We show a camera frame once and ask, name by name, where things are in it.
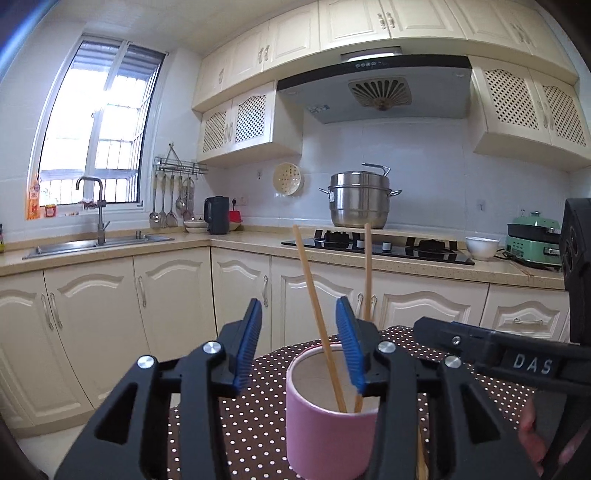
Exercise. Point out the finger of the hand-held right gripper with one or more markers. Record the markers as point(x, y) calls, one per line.
point(485, 346)

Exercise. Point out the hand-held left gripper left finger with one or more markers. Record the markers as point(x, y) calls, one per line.
point(247, 341)

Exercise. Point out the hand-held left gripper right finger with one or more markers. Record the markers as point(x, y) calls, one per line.
point(348, 341)

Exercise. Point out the wooden chopstick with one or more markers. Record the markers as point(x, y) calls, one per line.
point(421, 461)
point(314, 300)
point(368, 277)

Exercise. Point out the pink cup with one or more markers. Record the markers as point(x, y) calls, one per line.
point(323, 438)

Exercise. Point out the person's right hand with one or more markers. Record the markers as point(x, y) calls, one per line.
point(531, 429)

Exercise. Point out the green electric cooker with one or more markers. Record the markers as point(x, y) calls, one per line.
point(531, 244)

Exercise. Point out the brown polka dot tablecloth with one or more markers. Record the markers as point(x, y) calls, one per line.
point(258, 415)

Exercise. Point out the white bowl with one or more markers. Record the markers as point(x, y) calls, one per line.
point(482, 249)

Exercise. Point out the black gas stove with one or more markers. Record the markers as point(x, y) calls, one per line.
point(383, 249)

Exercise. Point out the red container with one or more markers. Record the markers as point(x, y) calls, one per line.
point(236, 216)

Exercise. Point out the stacked white bowls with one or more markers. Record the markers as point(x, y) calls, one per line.
point(196, 226)

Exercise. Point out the black electric kettle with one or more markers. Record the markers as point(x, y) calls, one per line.
point(217, 217)

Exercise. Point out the cream base cabinets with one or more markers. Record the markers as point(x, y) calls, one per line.
point(115, 300)

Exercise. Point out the stainless steel steamer pot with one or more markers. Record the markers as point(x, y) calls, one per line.
point(358, 203)

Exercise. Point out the hanging steel skimmer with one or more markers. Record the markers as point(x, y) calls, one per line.
point(171, 217)

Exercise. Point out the hanging steel spatula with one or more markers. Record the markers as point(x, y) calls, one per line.
point(162, 217)

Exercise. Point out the hanging steel spoon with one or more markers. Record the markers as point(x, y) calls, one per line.
point(181, 203)

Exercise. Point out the hanging steel ladle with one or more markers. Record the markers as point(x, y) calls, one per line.
point(153, 217)

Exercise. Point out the cream perforated steamer plate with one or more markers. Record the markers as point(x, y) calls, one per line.
point(288, 180)

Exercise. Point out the steel sink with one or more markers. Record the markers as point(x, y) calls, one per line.
point(92, 247)

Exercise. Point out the steel faucet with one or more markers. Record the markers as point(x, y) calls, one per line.
point(100, 217)

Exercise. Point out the small red box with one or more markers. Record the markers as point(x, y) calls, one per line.
point(51, 211)

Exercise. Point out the kitchen window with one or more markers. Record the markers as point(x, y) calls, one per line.
point(115, 138)

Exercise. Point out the orange bottle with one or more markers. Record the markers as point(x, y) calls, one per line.
point(33, 203)

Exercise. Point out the range hood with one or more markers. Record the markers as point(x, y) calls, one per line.
point(378, 87)

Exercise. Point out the cream upper cabinets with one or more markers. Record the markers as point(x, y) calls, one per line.
point(369, 23)

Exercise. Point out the wall outlet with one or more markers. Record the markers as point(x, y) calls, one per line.
point(240, 201)

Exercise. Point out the wall utensil rack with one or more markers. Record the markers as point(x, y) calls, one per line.
point(182, 165)

